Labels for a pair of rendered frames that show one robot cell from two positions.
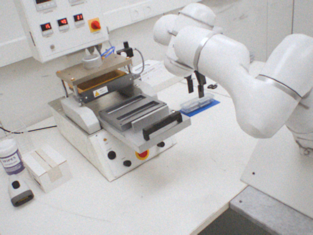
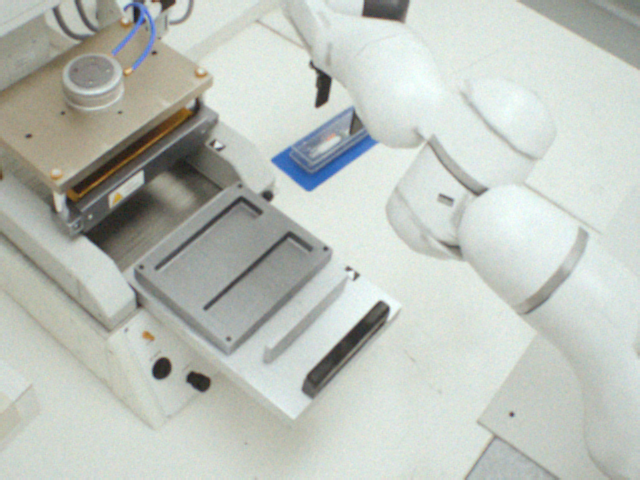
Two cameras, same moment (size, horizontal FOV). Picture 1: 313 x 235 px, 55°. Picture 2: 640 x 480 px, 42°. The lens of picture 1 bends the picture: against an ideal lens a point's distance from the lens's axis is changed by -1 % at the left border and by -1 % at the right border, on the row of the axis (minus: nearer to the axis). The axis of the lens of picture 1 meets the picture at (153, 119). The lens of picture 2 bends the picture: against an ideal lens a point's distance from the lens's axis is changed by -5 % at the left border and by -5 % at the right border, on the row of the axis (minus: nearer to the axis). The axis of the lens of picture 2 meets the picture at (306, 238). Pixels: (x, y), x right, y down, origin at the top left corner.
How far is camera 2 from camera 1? 0.65 m
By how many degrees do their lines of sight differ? 31
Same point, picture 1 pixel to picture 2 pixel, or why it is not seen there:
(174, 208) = not seen: outside the picture
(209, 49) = (572, 298)
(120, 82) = (177, 148)
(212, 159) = (407, 355)
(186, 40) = (516, 254)
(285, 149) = not seen: hidden behind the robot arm
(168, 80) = (232, 23)
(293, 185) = not seen: hidden behind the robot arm
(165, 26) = (409, 115)
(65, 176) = (25, 418)
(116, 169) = (171, 398)
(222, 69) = (593, 350)
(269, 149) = (554, 367)
